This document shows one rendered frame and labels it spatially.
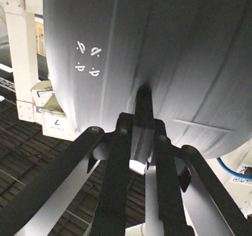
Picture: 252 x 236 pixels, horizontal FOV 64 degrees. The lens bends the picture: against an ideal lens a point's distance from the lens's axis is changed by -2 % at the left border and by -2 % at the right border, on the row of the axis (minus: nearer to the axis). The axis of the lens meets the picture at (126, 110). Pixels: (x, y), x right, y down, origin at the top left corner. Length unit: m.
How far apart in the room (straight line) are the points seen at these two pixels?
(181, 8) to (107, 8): 0.06
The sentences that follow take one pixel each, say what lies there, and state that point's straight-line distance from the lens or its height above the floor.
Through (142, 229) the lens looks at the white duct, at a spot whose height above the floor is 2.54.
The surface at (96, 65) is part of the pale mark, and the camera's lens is 0.19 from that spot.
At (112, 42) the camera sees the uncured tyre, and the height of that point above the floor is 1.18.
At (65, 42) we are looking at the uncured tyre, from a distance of 0.20.
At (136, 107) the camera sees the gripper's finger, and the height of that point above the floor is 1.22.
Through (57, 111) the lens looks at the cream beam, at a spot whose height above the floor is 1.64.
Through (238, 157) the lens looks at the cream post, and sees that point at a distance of 0.58.
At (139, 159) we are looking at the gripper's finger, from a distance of 0.16.
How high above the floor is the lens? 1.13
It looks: 34 degrees up
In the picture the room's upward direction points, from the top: 168 degrees counter-clockwise
